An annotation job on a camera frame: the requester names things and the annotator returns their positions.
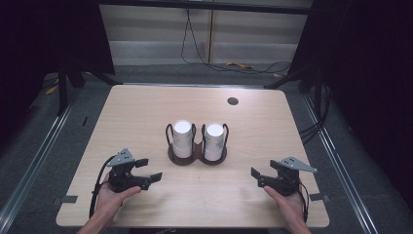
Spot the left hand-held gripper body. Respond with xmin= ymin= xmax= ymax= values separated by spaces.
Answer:
xmin=106 ymin=148 xmax=144 ymax=193

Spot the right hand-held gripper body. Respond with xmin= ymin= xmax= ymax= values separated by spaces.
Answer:
xmin=274 ymin=156 xmax=319 ymax=197

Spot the black wire double cup holder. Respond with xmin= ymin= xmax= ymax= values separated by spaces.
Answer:
xmin=165 ymin=121 xmax=230 ymax=167

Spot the person's left hand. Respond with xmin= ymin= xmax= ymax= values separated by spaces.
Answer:
xmin=95 ymin=173 xmax=142 ymax=218

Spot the person's right hand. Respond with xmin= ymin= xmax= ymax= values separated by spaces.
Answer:
xmin=263 ymin=185 xmax=308 ymax=225

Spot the black metal stand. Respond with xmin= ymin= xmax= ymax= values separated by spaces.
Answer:
xmin=263 ymin=66 xmax=324 ymax=111
xmin=56 ymin=61 xmax=124 ymax=116

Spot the black curtain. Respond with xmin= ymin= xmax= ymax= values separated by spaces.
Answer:
xmin=287 ymin=0 xmax=413 ymax=209
xmin=0 ymin=0 xmax=116 ymax=144

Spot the black overhead bar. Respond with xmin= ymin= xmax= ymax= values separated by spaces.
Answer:
xmin=97 ymin=0 xmax=314 ymax=16

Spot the left hand-held gripper black cable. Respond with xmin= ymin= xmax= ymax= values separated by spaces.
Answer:
xmin=89 ymin=155 xmax=115 ymax=218

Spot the hand-held gripper black cable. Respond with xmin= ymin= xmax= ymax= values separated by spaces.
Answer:
xmin=296 ymin=180 xmax=310 ymax=223
xmin=89 ymin=155 xmax=115 ymax=218

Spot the right hand-held gripper black cable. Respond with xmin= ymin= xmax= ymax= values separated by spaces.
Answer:
xmin=296 ymin=180 xmax=310 ymax=223

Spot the metal floor rail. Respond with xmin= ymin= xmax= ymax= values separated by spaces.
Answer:
xmin=301 ymin=93 xmax=379 ymax=234
xmin=0 ymin=89 xmax=84 ymax=226

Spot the bundle of black floor cables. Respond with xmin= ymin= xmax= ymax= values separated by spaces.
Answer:
xmin=298 ymin=83 xmax=333 ymax=145

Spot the black hanging wall cable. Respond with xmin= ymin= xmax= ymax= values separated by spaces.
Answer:
xmin=180 ymin=9 xmax=291 ymax=75

